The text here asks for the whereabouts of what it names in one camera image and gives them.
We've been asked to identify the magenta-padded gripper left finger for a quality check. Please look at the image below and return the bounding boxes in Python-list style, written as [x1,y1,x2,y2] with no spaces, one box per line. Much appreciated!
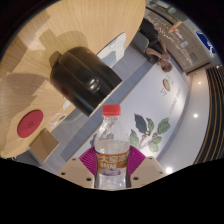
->
[58,146,100,190]

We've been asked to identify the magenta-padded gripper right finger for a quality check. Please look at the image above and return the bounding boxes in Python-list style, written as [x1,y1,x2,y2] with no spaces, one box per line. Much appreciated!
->
[126,145,167,189]

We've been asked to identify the clear red-capped water bottle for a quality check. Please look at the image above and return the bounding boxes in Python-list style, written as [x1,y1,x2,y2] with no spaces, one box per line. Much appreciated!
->
[94,104,131,190]

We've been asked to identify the brown cardboard box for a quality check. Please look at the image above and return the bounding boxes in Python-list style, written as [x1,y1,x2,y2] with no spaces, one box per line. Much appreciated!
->
[29,128,61,163]

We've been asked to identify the flat round red coaster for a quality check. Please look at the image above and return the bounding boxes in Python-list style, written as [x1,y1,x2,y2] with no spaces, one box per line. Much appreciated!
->
[17,109,45,139]

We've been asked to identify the round ceiling spotlights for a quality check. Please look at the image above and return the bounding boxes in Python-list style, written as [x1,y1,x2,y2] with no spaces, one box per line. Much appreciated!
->
[164,79,204,175]

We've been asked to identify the dark glazed mug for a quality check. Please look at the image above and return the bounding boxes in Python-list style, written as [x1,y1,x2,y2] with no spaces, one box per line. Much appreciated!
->
[49,45,124,118]

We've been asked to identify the grey upholstered chair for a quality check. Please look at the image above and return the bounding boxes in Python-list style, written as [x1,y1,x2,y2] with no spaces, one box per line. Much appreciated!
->
[133,31,151,54]

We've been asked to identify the person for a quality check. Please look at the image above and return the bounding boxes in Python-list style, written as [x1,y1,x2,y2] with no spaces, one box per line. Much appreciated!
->
[138,18,174,73]

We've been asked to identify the blue and white sign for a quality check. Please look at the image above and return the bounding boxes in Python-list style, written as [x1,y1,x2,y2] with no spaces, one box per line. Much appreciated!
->
[194,30,217,56]

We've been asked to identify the small round pedestal table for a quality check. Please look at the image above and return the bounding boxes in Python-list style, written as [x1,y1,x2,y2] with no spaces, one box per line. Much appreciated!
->
[167,20,185,34]

